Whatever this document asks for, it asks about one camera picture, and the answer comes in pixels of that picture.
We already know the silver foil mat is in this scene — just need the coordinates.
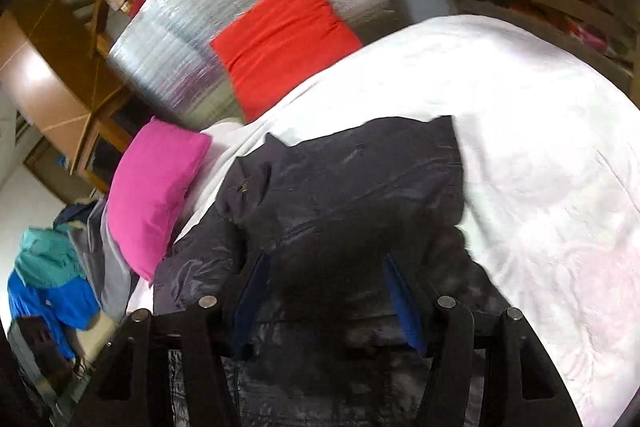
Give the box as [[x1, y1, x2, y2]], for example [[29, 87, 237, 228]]
[[107, 0, 393, 130]]

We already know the grey garment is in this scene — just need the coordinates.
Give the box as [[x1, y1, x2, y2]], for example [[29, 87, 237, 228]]
[[67, 197, 133, 323]]

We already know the red pillow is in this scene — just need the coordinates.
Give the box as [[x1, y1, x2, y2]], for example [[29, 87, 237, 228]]
[[210, 0, 363, 122]]

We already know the teal garment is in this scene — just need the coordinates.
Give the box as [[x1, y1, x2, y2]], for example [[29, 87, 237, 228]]
[[15, 227, 86, 293]]

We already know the blue garment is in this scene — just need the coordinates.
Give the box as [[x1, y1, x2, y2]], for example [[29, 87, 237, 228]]
[[7, 274, 101, 363]]

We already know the black jacket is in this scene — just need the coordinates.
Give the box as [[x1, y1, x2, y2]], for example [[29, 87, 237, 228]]
[[152, 114, 506, 427]]

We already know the pink pillow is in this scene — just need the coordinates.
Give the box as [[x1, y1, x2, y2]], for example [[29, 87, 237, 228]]
[[106, 117, 213, 283]]

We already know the dark bag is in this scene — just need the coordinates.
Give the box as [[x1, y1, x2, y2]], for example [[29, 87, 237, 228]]
[[10, 314, 78, 408]]

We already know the brown wooden wardrobe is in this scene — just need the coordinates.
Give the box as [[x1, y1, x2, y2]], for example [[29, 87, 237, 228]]
[[0, 0, 136, 192]]

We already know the white blanket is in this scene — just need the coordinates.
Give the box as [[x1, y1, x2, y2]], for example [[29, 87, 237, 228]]
[[125, 14, 640, 427]]

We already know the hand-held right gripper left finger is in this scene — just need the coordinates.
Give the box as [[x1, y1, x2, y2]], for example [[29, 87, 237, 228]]
[[70, 251, 273, 427]]

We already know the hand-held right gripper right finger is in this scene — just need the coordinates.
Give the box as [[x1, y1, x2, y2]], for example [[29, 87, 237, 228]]
[[382, 253, 583, 427]]

